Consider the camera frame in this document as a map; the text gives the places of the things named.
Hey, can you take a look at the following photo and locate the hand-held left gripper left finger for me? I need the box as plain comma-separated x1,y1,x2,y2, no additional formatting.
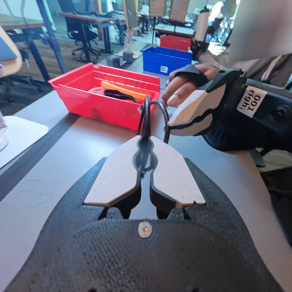
83,136,143,207

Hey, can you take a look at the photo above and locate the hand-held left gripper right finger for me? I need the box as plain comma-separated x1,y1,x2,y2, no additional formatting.
150,136,207,210

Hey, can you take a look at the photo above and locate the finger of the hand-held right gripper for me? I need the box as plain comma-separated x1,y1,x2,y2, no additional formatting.
168,113,214,137
168,87,227,127

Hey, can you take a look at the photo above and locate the black cable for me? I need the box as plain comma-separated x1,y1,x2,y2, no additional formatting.
136,96,170,176

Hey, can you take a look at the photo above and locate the red plastic bin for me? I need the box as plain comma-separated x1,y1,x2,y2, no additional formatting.
48,63,161,131
160,35,192,52

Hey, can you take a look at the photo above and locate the black velcro strap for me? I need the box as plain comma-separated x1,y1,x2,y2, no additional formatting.
104,89,137,103

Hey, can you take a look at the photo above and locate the blue plastic bin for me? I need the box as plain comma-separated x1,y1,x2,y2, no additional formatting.
143,45,193,76

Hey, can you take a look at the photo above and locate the orange plastic strip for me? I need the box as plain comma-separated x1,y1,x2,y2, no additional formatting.
101,81,151,101

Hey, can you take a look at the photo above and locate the brown notice board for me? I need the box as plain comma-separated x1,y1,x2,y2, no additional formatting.
170,0,190,22
149,0,167,17

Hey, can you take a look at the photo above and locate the black board on white stand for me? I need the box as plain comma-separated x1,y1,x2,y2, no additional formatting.
0,26,49,169

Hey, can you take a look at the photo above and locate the black board with wooden back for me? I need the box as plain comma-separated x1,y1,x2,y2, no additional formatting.
122,0,142,57

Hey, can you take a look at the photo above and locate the wooden office desk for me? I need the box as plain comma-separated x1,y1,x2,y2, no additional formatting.
59,11,127,55
0,21,53,81

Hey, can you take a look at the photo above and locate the black office chair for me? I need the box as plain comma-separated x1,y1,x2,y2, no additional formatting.
65,17,101,62

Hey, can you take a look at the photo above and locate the black light stand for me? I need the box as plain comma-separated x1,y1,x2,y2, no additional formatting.
36,0,68,74

